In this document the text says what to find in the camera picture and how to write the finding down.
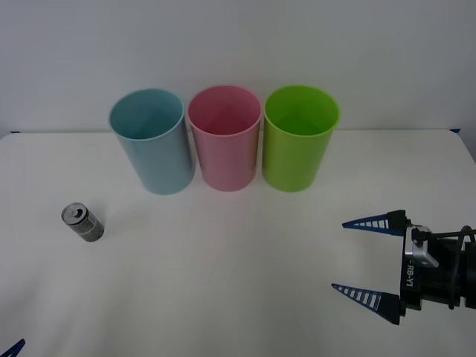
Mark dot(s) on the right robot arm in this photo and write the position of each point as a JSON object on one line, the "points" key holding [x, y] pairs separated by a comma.
{"points": [[418, 253]]}

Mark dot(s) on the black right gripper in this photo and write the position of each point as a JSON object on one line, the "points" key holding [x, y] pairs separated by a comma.
{"points": [[435, 282]]}

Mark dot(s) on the pink plastic bin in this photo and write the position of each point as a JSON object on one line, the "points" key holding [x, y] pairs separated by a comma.
{"points": [[227, 163]]}

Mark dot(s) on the silver and black drink can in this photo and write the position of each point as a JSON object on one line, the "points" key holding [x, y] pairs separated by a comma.
{"points": [[87, 227]]}

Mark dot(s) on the pale blue plastic bin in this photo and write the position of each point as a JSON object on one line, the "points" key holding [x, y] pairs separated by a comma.
{"points": [[160, 163]]}

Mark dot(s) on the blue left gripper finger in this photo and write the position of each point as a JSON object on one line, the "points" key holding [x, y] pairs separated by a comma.
{"points": [[11, 351]]}

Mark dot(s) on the green plastic bin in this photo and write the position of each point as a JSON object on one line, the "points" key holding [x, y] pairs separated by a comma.
{"points": [[290, 163]]}

